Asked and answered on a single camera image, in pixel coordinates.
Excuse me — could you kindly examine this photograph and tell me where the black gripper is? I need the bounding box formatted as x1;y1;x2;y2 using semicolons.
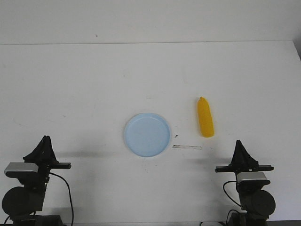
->
23;136;71;188
215;140;274;174

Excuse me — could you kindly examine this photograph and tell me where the yellow corn cob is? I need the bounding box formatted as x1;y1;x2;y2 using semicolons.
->
197;97;214;137

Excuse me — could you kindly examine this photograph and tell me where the light blue round plate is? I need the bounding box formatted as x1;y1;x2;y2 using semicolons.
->
123;113;171;158

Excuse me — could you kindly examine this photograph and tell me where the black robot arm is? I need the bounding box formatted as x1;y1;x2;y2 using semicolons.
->
215;140;276;226
2;136;71;226

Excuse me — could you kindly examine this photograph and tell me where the clear tape strip horizontal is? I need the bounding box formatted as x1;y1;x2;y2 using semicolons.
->
173;145;202;150

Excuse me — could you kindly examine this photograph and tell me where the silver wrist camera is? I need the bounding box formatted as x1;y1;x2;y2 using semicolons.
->
4;162;39;178
236;171;270;185

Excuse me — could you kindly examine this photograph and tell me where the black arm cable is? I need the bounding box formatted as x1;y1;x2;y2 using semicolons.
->
48;172;74;226
222;180;243;208

